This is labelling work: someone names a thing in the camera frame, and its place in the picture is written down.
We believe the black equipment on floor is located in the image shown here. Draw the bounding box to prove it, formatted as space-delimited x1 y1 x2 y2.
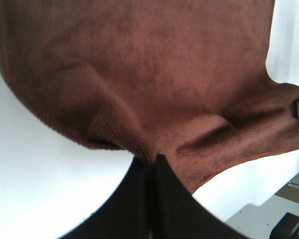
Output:
269 213 299 239

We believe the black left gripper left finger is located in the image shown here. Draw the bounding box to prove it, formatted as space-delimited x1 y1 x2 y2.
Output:
62 158 150 239

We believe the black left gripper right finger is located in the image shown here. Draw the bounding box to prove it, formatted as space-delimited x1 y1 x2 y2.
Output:
151 154 245 239

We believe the brown towel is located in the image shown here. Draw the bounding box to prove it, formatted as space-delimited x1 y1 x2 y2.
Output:
0 0 299 192

